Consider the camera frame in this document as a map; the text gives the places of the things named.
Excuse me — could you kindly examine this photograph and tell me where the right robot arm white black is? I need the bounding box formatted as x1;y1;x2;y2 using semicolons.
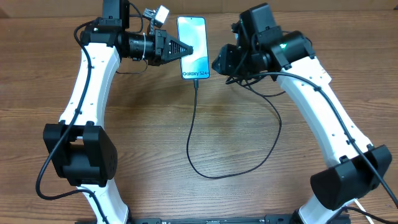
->
212;3;392;223

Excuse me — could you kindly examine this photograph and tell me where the black USB charging cable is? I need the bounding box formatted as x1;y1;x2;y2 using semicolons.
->
186;70;287;180

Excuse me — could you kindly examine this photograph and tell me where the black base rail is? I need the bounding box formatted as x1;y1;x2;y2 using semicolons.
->
127;214;294;224

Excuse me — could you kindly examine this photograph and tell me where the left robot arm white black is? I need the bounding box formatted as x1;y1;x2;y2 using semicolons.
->
43;0;193;223

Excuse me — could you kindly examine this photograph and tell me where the white power strip cord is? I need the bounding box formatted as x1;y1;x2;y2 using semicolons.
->
354;198;376;224

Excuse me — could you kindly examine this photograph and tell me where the Samsung Galaxy smartphone blue screen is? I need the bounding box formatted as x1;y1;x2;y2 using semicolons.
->
177;16;210;80

